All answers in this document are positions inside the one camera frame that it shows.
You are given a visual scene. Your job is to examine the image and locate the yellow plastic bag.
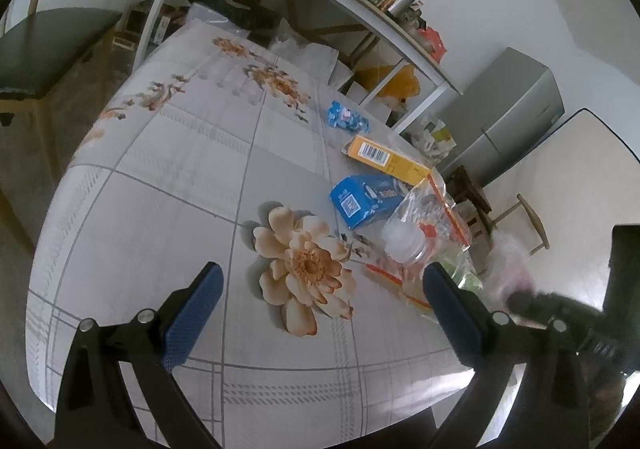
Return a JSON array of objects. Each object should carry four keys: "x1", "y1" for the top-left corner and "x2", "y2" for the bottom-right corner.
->
[{"x1": 355, "y1": 64, "x2": 418, "y2": 100}]

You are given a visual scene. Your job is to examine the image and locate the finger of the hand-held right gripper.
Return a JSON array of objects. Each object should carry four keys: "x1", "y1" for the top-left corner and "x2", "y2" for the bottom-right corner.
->
[{"x1": 507, "y1": 291, "x2": 606, "y2": 330}]

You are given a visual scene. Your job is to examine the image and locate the large white sack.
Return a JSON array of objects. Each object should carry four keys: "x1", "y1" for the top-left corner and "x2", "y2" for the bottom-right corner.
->
[{"x1": 270, "y1": 36, "x2": 341, "y2": 84}]

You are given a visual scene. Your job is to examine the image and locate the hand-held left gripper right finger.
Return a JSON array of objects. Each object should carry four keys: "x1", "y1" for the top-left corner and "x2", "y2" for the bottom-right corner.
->
[{"x1": 422, "y1": 263, "x2": 593, "y2": 449}]

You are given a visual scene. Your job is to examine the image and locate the white plastic bags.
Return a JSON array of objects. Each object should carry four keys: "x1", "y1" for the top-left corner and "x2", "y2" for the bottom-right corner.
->
[{"x1": 407, "y1": 116, "x2": 458, "y2": 167}]

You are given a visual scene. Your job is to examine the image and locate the clear bag with orange stripe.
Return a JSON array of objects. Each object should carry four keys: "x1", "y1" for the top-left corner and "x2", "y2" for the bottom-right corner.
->
[{"x1": 365, "y1": 176, "x2": 473, "y2": 310}]

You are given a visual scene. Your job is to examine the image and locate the small blue candy packet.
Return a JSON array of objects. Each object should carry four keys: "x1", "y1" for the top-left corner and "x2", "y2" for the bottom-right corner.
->
[{"x1": 326, "y1": 100, "x2": 371, "y2": 134}]

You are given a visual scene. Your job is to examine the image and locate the light green wrapper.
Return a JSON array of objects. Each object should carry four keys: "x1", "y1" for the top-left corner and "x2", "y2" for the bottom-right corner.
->
[{"x1": 440, "y1": 249, "x2": 483, "y2": 292}]

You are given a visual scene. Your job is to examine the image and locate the black cloth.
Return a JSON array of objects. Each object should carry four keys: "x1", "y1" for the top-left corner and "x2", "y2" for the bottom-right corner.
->
[{"x1": 170, "y1": 0, "x2": 278, "y2": 42}]

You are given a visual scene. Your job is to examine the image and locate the wooden chair with dark cushion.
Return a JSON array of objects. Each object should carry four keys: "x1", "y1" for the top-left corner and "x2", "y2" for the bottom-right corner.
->
[
  {"x1": 487, "y1": 194, "x2": 551, "y2": 257},
  {"x1": 0, "y1": 0, "x2": 123, "y2": 250}
]

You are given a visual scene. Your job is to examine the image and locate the dark wooden stool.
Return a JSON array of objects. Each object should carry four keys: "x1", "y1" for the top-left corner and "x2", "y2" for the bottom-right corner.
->
[{"x1": 447, "y1": 164, "x2": 493, "y2": 237}]

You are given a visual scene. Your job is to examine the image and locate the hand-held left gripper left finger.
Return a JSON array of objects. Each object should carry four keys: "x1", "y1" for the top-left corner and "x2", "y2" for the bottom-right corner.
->
[{"x1": 55, "y1": 261, "x2": 225, "y2": 449}]

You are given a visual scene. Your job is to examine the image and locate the orange red bag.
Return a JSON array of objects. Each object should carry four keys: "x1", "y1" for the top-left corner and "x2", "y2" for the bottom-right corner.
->
[{"x1": 417, "y1": 26, "x2": 446, "y2": 62}]

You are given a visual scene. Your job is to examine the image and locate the blue toothpaste box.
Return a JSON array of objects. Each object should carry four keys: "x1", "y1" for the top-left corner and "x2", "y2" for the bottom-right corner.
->
[{"x1": 329, "y1": 175, "x2": 408, "y2": 230}]

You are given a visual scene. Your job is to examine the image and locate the small wooden crate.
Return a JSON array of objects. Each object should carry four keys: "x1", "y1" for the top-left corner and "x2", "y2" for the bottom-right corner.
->
[{"x1": 112, "y1": 1, "x2": 153, "y2": 52}]

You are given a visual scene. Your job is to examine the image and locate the orange cardboard box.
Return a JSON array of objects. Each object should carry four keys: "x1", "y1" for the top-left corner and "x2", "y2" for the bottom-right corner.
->
[{"x1": 341, "y1": 135, "x2": 432, "y2": 187}]

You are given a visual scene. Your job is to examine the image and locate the grey refrigerator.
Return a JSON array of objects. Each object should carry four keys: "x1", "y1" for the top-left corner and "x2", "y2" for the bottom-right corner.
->
[{"x1": 440, "y1": 46, "x2": 566, "y2": 187}]

